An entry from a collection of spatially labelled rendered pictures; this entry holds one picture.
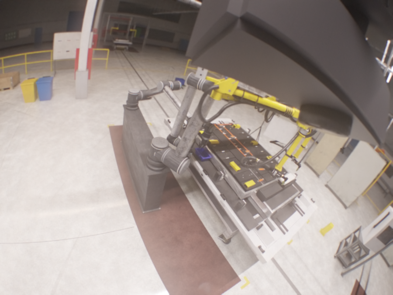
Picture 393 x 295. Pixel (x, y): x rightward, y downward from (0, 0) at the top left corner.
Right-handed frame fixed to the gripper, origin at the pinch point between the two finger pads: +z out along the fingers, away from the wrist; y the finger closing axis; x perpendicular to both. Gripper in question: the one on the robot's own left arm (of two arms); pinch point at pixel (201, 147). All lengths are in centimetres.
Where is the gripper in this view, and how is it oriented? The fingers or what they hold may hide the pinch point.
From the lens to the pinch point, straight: 234.4
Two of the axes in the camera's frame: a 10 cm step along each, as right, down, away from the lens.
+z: -2.9, 7.7, 5.6
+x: -4.8, -6.3, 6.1
